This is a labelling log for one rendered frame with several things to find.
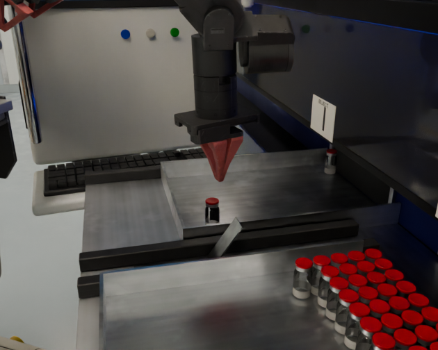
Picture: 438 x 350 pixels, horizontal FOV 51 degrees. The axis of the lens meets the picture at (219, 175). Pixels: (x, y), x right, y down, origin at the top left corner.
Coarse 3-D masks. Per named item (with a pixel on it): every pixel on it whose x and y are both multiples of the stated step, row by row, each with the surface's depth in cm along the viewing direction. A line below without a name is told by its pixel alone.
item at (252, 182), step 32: (192, 160) 88; (256, 160) 92; (288, 160) 93; (320, 160) 95; (192, 192) 83; (224, 192) 83; (256, 192) 83; (288, 192) 83; (320, 192) 83; (352, 192) 83; (192, 224) 72; (224, 224) 65; (256, 224) 67; (288, 224) 68; (384, 224) 72
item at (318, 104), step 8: (312, 104) 80; (320, 104) 77; (328, 104) 74; (312, 112) 81; (320, 112) 78; (328, 112) 75; (312, 120) 81; (320, 120) 78; (328, 120) 75; (312, 128) 81; (320, 128) 78; (328, 128) 75; (328, 136) 75
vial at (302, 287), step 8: (296, 264) 54; (304, 264) 54; (312, 264) 54; (296, 272) 55; (304, 272) 54; (296, 280) 55; (304, 280) 54; (296, 288) 55; (304, 288) 55; (296, 296) 55; (304, 296) 55
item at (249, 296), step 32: (256, 256) 58; (288, 256) 60; (128, 288) 56; (160, 288) 57; (192, 288) 57; (224, 288) 57; (256, 288) 57; (288, 288) 57; (128, 320) 52; (160, 320) 52; (192, 320) 52; (224, 320) 52; (256, 320) 52; (288, 320) 52; (320, 320) 52
